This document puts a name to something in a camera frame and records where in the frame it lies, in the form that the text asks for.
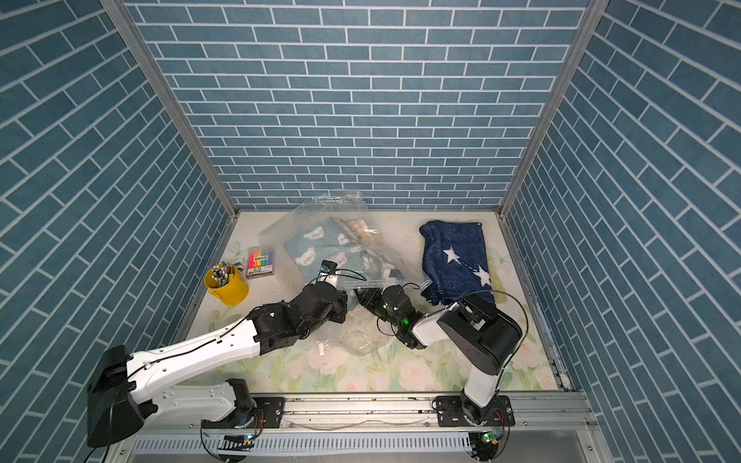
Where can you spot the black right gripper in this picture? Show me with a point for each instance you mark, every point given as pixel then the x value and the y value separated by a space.
pixel 373 297

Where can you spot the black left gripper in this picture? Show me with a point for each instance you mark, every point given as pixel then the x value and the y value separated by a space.
pixel 341 301

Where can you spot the light blue bear blanket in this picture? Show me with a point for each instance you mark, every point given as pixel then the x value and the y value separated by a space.
pixel 360 265

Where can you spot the clear plastic vacuum bag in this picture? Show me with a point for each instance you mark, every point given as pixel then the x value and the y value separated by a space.
pixel 358 335

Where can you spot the navy blue star blanket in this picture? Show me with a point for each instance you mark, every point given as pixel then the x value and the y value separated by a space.
pixel 455 260

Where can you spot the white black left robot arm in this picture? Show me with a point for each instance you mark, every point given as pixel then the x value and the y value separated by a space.
pixel 129 391

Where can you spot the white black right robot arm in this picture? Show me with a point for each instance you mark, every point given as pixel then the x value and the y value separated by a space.
pixel 487 337

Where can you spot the highlighter pen pack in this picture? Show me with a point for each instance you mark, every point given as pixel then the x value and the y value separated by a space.
pixel 260 262

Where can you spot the yellow pen cup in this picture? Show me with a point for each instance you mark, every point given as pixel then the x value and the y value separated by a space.
pixel 232 294

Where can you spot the pencils bundle in cup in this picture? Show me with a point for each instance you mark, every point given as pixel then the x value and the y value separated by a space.
pixel 222 274

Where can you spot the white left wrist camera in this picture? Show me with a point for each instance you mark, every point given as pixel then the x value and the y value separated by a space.
pixel 328 273

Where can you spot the aluminium corner post right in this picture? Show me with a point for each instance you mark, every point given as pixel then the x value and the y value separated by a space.
pixel 573 58

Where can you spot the aluminium corner post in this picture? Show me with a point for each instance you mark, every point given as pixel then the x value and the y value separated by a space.
pixel 573 58
pixel 126 27

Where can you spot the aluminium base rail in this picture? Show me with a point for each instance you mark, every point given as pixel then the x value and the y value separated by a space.
pixel 426 427

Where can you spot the aluminium corner post left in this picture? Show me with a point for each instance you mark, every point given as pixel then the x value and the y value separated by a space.
pixel 126 27

